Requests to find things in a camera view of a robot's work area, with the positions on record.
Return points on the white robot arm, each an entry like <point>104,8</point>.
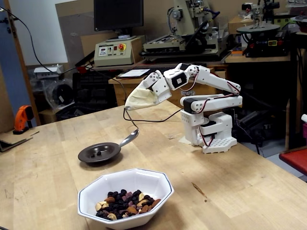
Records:
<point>220,101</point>

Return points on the white octagonal bowl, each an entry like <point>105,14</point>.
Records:
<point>134,179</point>

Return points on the red chair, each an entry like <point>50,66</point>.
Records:
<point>295,158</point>

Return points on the orange black clamp tool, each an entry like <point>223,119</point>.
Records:
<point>22,115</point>

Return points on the black plastic crate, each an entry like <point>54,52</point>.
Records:
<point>96,93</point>

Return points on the flat cardboard sheets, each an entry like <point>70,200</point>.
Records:
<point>12,143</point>

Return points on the black scroll saw machine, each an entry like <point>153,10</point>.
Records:
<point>263,45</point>

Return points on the trail mix nuts and raisins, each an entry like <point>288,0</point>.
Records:
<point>124,206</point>

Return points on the brown cardboard box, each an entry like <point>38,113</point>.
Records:
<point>237,24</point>

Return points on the beige masking tape piece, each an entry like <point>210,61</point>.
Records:
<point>184,141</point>

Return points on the black computer monitor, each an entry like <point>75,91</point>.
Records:
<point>117,14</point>

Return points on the tablet with white screen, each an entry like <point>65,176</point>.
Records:
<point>132,73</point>

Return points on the wooden door post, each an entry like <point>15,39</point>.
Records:
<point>20,48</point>

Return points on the black keyboard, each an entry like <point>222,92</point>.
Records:
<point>153,68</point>

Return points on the bent metal spoon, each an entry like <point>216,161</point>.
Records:
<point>130,138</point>

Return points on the beige masking tape wrap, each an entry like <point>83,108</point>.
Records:
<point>140,100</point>

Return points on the blue door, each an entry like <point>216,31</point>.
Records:
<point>9,72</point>

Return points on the small white box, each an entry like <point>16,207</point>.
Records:
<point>45,72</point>

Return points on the wooden workbench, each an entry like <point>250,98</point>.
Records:
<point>120,95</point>

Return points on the beige cnc milling machine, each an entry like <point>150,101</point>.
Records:
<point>184,14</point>

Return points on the brown cardboard panel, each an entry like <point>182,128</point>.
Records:
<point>76,24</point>

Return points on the wooden side table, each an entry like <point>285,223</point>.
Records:
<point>259,60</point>

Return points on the brown plate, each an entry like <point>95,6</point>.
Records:
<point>105,155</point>

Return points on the beige control box red button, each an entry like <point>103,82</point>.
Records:
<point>112,56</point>

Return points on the clear bag with black spool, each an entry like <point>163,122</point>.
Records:
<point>62,93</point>

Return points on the grey monitor stand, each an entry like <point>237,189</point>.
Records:
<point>123,36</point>

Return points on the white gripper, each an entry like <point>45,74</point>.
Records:
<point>160,90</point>

